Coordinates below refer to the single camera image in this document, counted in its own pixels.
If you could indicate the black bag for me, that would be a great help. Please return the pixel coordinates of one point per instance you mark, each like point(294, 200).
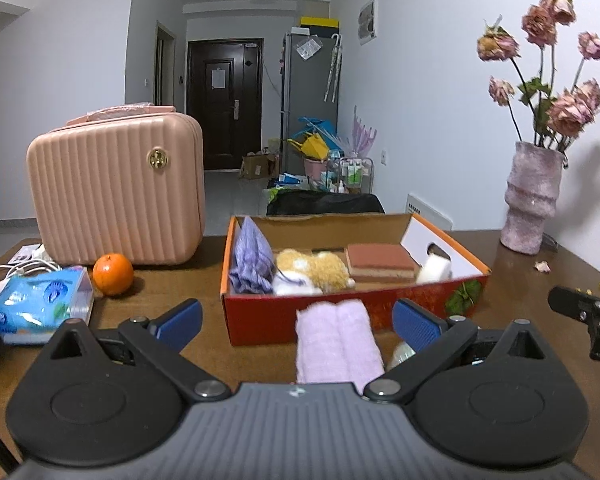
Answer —
point(325, 205)

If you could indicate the pink and beige sponge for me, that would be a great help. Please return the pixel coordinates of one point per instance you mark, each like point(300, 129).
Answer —
point(380, 257)

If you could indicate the grey interior door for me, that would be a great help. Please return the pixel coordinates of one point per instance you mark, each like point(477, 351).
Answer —
point(164, 70)

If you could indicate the yellow and black box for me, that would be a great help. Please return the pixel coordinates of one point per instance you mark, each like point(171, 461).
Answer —
point(320, 22)

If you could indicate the small white flat box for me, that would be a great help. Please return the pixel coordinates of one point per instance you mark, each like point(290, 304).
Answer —
point(25, 252)

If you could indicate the pink textured vase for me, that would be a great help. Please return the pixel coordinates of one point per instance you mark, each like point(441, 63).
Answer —
point(530, 200)

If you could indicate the bunch of dried pink roses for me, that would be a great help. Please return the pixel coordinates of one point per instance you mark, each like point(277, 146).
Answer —
point(570, 110)

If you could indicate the lavender towel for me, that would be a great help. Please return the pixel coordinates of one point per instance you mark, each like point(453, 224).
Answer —
point(335, 345)

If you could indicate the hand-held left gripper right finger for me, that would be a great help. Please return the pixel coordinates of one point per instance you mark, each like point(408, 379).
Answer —
point(417, 326)

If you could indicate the white wall electrical panel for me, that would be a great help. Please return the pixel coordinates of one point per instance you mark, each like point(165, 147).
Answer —
point(368, 20)

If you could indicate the white and tan plush toy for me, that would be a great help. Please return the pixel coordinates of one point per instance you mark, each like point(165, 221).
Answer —
point(320, 267)

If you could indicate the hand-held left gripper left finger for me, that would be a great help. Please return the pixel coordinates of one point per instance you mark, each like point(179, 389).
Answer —
point(180, 324)

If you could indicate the pale plastic bag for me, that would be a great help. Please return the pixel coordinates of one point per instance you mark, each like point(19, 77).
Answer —
point(399, 356)

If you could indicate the pink ribbed suitcase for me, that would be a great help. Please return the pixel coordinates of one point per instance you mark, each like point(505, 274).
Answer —
point(105, 195)

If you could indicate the brown cardboard box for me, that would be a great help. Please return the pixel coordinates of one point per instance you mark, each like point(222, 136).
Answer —
point(257, 167)

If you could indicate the pink bucket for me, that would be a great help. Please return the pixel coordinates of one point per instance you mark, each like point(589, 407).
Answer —
point(316, 167)

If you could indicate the yellow bag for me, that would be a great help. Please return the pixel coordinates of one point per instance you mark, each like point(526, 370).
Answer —
point(312, 147)

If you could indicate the blue green packets pile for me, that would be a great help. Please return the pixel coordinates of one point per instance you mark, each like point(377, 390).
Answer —
point(287, 182)

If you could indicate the orange fruit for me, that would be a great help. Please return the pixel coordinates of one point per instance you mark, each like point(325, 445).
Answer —
point(112, 274)

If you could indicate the white hanging umbrella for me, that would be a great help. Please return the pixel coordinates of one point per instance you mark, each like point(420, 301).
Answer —
point(333, 67)

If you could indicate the lavender umbrella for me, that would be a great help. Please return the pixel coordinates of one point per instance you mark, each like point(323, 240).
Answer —
point(364, 135)

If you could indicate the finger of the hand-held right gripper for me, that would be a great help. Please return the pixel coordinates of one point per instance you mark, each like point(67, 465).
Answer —
point(570, 302)

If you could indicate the blue tissue pack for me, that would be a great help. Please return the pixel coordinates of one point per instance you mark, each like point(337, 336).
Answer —
point(35, 305)

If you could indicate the dark brown entrance door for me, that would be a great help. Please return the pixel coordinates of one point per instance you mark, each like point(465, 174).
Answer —
point(225, 130)

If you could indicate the red cardboard box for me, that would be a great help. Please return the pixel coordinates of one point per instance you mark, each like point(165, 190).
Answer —
point(260, 320)

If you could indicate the trolley with bottles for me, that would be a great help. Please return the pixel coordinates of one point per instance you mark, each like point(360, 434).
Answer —
point(350, 175)

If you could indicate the grey refrigerator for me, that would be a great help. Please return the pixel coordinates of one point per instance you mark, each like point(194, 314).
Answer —
point(305, 100)

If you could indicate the clear plastic bag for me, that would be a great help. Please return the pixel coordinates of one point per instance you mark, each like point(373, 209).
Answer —
point(310, 48)

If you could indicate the white foam roll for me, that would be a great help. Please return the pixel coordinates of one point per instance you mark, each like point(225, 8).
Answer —
point(432, 270)

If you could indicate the black eyeglasses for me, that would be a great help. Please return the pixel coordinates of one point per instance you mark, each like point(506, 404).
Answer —
point(551, 244)

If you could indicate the blue umbrella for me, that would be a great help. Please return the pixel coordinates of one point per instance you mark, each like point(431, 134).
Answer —
point(320, 127)

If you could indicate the white paper notice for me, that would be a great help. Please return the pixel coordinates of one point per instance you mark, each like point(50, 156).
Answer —
point(218, 79)

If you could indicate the fallen pink petal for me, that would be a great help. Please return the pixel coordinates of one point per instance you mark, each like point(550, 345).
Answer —
point(543, 266)

